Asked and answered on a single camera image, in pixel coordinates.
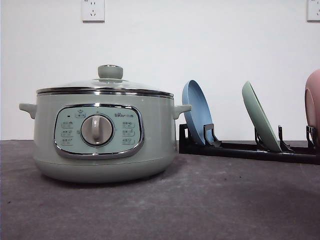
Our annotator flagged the glass steamer lid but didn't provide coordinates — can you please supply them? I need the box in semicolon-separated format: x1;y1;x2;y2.
36;64;174;99

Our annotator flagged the pink plate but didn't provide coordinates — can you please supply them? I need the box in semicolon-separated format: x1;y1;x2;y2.
304;69;320;147

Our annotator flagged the white wall socket right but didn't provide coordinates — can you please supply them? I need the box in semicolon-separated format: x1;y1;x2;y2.
306;0;320;24

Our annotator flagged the white wall socket left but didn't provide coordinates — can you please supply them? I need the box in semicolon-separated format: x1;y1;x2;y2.
81;0;105;23

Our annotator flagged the white wall socket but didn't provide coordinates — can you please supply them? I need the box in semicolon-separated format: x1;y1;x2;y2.
81;0;105;23
306;0;320;24

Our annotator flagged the green electric steamer pot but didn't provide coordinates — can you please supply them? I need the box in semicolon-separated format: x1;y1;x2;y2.
19;89;192;183

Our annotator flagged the green plate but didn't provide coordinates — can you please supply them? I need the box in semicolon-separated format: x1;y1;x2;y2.
241;81;282;152

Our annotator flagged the blue plate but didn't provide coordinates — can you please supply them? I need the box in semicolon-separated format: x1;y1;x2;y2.
182;79;213;145

